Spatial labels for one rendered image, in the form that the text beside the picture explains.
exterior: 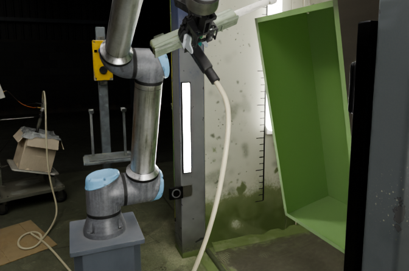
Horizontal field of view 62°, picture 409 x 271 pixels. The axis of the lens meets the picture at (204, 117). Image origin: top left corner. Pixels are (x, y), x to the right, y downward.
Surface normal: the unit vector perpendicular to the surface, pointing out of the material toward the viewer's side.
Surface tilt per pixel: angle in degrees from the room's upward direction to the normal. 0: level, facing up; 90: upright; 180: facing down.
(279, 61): 90
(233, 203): 90
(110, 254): 90
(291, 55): 90
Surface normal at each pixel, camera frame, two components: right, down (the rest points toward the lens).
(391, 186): -0.93, 0.06
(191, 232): 0.36, 0.14
